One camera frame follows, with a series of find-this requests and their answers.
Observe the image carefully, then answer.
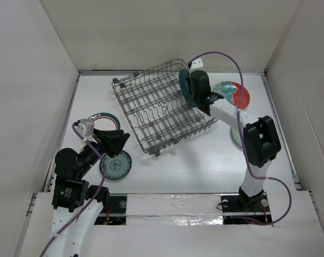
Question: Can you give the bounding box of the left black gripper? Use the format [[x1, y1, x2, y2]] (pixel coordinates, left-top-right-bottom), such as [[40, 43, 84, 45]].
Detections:
[[77, 126, 129, 176]]

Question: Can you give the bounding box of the white plate with green rim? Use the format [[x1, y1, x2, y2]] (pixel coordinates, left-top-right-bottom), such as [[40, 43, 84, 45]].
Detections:
[[88, 112, 121, 130]]

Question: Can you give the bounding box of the small blue patterned plate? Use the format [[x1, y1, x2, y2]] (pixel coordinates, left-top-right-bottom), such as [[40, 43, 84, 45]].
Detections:
[[99, 150, 132, 181]]

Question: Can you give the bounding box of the dark teal scalloped plate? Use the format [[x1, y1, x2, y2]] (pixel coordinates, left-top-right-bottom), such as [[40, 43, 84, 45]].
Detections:
[[179, 69, 197, 108]]

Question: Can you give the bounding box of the light green floral plate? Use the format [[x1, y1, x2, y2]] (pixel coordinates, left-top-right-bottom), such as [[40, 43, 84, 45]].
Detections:
[[231, 127, 242, 148]]

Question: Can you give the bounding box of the red and teal floral plate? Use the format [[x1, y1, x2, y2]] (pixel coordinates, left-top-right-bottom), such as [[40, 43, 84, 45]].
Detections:
[[212, 81, 250, 110]]

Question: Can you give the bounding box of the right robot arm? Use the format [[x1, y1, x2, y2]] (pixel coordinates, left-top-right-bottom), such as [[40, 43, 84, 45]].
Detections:
[[187, 70, 281, 210]]

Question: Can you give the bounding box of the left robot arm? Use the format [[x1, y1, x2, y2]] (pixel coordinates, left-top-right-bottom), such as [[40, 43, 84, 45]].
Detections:
[[40, 123, 129, 256]]

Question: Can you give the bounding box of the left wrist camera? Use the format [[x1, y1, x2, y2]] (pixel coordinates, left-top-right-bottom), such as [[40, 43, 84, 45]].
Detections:
[[76, 119, 95, 138]]

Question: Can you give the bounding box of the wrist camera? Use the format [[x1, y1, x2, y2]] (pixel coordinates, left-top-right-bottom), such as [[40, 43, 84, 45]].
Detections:
[[188, 57, 204, 70], [76, 119, 95, 138]]

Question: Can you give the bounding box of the grey wire dish rack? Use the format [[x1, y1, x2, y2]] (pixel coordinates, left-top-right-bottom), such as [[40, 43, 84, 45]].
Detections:
[[112, 59, 217, 156]]

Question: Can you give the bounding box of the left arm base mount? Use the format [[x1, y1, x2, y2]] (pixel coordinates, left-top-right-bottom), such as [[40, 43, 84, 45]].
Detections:
[[95, 194, 127, 225]]

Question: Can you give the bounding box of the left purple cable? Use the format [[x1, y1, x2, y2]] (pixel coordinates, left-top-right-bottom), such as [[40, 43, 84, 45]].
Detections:
[[38, 122, 107, 257]]

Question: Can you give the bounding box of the purple cable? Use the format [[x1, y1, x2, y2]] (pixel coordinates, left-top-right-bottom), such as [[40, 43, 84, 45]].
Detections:
[[38, 122, 107, 257], [190, 51, 293, 225]]

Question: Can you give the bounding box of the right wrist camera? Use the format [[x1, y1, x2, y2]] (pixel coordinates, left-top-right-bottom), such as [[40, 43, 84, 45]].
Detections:
[[188, 57, 204, 70]]

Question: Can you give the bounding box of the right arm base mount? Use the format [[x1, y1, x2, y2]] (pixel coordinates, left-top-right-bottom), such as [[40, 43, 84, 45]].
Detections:
[[216, 194, 273, 225]]

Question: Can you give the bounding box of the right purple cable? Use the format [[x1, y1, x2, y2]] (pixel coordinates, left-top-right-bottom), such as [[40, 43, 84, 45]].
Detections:
[[190, 51, 293, 225]]

